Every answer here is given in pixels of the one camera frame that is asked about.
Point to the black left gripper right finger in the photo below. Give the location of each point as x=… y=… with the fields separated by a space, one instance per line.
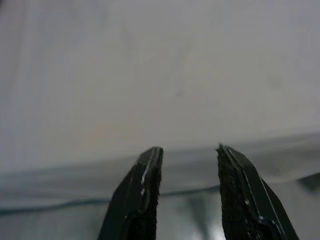
x=240 y=200

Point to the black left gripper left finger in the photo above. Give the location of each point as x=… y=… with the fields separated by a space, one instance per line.
x=140 y=200

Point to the white pillow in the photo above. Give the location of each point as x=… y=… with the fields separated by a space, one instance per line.
x=150 y=75

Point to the grey chair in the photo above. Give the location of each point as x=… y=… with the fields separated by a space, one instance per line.
x=62 y=220

